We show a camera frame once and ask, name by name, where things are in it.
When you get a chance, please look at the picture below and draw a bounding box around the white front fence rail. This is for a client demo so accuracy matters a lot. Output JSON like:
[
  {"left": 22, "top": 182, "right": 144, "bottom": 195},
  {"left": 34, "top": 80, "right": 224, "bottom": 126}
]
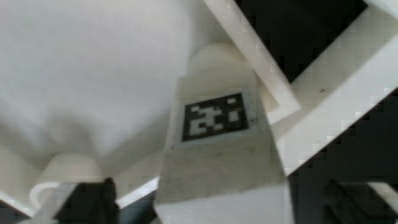
[{"left": 272, "top": 0, "right": 398, "bottom": 173}]

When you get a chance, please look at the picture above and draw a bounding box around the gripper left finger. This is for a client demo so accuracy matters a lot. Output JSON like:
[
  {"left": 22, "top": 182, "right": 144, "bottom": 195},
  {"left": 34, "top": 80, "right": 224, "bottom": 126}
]
[{"left": 54, "top": 178, "right": 120, "bottom": 224}]

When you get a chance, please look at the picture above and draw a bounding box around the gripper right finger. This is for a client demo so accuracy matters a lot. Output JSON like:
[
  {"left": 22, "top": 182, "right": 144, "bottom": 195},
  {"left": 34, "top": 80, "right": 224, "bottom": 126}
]
[{"left": 324, "top": 181, "right": 398, "bottom": 224}]

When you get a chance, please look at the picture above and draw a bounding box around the white square tabletop tray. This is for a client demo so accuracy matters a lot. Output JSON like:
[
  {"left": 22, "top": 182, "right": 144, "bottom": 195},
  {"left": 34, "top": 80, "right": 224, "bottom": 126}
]
[{"left": 0, "top": 0, "right": 304, "bottom": 218}]

